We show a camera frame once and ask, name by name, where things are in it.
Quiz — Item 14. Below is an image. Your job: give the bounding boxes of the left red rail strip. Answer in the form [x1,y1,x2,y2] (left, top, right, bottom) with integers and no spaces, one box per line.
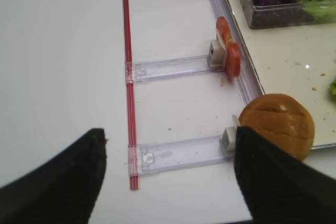
[121,0,141,191]

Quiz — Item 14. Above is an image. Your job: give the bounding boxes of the upright tomato slices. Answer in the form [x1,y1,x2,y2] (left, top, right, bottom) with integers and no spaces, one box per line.
[216,16,240,79]

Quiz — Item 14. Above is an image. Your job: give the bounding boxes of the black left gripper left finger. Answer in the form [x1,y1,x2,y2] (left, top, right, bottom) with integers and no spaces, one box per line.
[1,128,107,223]

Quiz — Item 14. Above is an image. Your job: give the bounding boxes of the clear pusher track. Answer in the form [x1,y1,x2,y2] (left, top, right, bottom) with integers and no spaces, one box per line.
[128,136,232,176]
[125,55,224,83]

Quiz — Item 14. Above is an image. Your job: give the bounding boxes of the white pusher block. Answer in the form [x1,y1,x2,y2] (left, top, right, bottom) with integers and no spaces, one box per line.
[221,114,240,156]
[208,40,227,67]

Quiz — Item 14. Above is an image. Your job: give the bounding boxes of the white left upper pusher block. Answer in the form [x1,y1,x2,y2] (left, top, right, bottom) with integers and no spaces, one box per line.
[208,40,227,67]

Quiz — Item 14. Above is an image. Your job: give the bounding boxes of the plain brown bread bun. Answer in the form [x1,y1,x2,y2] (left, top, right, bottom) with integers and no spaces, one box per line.
[239,93,315,161]

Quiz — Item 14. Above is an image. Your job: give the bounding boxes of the white left lower pusher block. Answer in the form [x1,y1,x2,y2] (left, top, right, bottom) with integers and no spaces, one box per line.
[221,114,240,156]

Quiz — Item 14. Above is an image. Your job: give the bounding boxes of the left lower clear pusher track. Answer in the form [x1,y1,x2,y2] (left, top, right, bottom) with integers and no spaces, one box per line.
[128,136,232,176]

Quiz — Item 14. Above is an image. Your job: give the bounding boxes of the white metal tray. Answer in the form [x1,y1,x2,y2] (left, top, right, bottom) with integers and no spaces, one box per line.
[227,0,335,148]

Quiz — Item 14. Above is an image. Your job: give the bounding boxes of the lettuce leaf on tray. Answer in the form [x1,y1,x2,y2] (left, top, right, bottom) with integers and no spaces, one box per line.
[329,78,336,102]

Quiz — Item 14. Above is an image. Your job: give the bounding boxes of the left upper clear pusher track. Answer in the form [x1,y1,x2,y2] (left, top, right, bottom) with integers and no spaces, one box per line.
[125,55,224,83]

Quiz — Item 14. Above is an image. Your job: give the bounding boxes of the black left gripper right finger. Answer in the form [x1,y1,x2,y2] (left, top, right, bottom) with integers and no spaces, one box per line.
[234,126,335,223]

